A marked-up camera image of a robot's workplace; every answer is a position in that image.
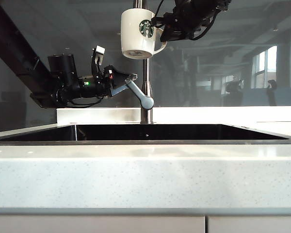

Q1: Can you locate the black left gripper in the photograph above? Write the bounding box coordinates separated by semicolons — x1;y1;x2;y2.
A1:
102;65;138;97

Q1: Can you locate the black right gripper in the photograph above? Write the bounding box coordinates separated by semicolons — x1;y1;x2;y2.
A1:
151;0;231;43

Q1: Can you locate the steel faucet lever handle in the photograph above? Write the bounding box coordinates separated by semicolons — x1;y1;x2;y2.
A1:
126;78;154;110

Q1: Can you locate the white Starbucks ceramic mug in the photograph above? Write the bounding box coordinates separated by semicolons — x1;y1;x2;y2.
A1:
120;8;167;60

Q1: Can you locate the tall steel faucet spout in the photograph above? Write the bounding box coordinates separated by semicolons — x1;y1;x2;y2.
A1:
132;0;154;124

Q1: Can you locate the black sink basin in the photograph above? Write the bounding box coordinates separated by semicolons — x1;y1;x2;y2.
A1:
0;124;290;143

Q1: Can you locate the wide grey cabinet door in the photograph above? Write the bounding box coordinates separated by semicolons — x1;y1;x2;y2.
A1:
0;215;206;233

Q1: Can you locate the narrow grey cabinet door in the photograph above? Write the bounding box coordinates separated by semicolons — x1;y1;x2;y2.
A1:
207;216;291;233

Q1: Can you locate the left wrist camera white cap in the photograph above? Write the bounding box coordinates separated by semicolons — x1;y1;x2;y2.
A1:
91;45;106;79

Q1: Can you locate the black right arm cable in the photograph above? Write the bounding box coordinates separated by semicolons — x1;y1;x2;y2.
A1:
190;9;221;41

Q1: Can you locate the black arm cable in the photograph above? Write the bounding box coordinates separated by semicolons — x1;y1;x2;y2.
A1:
67;93;105;109
190;9;221;41

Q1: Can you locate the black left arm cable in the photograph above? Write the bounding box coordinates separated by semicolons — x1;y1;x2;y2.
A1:
67;93;105;109

